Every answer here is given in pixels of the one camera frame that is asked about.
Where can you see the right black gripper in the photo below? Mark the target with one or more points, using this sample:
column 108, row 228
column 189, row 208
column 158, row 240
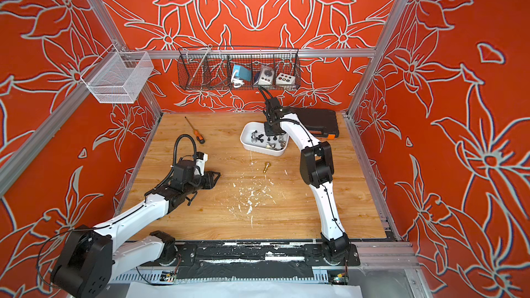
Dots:
column 268, row 131

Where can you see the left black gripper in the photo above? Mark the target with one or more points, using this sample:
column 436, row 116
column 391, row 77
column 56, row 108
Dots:
column 208, row 177

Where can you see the silver chess knight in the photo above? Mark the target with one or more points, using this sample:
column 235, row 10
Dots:
column 282, row 141

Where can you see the gold chess bishop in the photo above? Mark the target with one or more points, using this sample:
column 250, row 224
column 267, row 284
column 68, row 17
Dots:
column 266, row 167

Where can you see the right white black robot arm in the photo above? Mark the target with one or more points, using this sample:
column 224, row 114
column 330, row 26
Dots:
column 316, row 170

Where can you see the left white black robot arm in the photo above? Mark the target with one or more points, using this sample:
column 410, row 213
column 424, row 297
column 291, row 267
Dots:
column 91, row 257

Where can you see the white rectangular storage box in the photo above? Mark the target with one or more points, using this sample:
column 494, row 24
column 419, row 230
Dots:
column 245, row 139

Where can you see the white dotted cube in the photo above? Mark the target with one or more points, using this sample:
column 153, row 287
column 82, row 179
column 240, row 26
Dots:
column 285, row 80

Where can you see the black orange tool case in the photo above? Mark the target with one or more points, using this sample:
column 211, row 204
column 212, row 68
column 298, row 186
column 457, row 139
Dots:
column 321, row 123

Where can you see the white round-button device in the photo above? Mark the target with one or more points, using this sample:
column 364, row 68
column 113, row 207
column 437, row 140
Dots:
column 265, row 77

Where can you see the teal white device in basket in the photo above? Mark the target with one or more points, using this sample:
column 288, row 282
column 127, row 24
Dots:
column 240, row 76

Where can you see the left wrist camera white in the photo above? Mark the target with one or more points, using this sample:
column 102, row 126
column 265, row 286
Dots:
column 200, row 162

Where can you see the orange handled screwdriver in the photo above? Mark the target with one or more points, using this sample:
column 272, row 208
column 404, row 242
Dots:
column 197, row 134

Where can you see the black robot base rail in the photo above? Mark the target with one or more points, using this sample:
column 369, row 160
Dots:
column 250, row 260

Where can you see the black wire wall basket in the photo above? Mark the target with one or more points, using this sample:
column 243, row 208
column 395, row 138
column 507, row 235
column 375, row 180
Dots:
column 209, row 68

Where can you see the clear plastic wall bin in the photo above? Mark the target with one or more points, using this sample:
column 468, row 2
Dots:
column 119, row 78

